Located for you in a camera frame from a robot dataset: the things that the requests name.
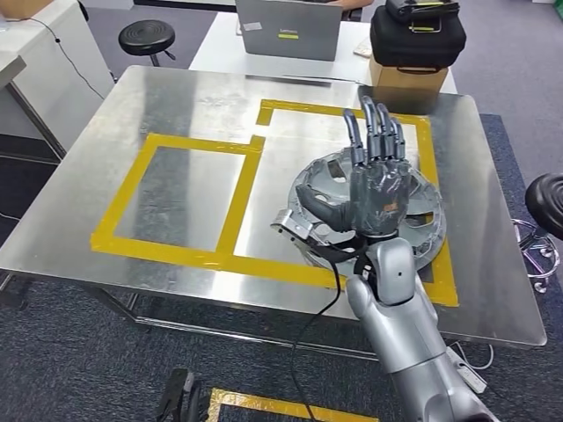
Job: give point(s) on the small beige card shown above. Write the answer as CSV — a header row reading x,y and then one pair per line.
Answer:
x,y
363,48

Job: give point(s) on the black round stool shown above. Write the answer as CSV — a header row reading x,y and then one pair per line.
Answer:
x,y
146,36

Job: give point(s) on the white table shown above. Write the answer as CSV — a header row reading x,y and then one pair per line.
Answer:
x,y
219,46

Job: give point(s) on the stainless steel workbench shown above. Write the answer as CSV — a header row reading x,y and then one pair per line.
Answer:
x,y
484,233

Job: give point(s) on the white side desk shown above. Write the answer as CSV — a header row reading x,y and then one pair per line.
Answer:
x,y
39,76

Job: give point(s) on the black device yellow trim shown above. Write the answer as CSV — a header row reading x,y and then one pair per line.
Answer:
x,y
422,9

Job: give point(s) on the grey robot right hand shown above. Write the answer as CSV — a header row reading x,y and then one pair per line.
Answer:
x,y
378,192

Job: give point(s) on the dark robot foot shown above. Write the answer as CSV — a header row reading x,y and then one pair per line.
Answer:
x,y
176,399

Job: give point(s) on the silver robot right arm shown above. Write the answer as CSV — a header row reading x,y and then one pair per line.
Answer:
x,y
404,326

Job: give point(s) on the yellow tape double rectangle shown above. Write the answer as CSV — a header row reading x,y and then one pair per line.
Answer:
x,y
176,253

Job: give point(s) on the silver plastic hubcap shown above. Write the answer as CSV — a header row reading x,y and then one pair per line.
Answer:
x,y
422,227

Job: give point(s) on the cardboard box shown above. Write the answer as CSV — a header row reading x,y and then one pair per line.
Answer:
x,y
409,80
22,7

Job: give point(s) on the black carrying case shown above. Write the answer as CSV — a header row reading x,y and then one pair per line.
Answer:
x,y
417,46

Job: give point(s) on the black chair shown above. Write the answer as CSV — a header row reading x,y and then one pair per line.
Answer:
x,y
84,10

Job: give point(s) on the black stool chrome base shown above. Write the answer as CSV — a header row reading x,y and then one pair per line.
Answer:
x,y
547,201

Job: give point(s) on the white power strip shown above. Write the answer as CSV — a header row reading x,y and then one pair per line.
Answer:
x,y
468,373

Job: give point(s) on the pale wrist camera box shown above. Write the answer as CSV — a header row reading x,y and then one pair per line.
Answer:
x,y
292,224

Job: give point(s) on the grey laptop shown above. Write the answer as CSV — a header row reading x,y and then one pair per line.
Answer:
x,y
286,17

